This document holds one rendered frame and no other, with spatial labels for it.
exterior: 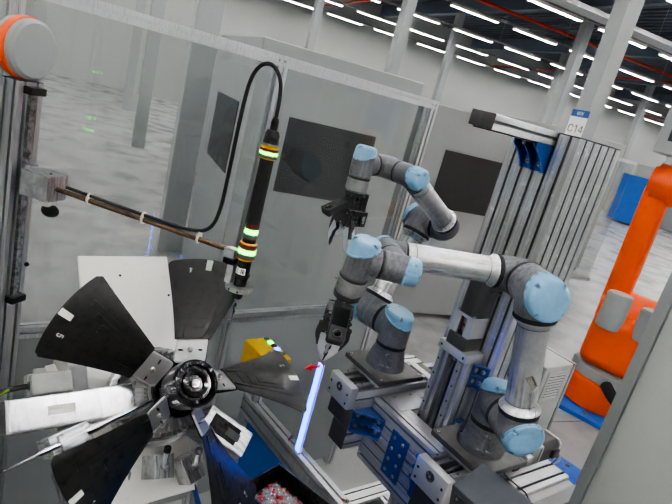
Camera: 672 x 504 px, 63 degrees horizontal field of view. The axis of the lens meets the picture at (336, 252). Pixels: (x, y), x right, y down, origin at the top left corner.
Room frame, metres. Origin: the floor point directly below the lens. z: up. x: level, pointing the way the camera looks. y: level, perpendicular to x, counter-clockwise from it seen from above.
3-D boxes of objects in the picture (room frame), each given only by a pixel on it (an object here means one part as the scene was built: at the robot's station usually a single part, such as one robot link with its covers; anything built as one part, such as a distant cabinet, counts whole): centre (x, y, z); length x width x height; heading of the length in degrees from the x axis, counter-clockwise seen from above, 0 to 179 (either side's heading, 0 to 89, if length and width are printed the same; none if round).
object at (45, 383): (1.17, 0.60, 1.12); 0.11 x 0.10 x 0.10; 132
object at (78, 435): (1.06, 0.48, 1.08); 0.07 x 0.04 x 0.06; 142
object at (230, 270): (1.28, 0.22, 1.50); 0.09 x 0.07 x 0.10; 77
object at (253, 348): (1.74, 0.14, 1.02); 0.16 x 0.10 x 0.11; 42
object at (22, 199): (1.43, 0.87, 1.48); 0.05 x 0.03 x 0.62; 167
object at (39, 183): (1.42, 0.82, 1.54); 0.10 x 0.07 x 0.08; 77
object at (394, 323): (1.94, -0.29, 1.20); 0.13 x 0.12 x 0.14; 48
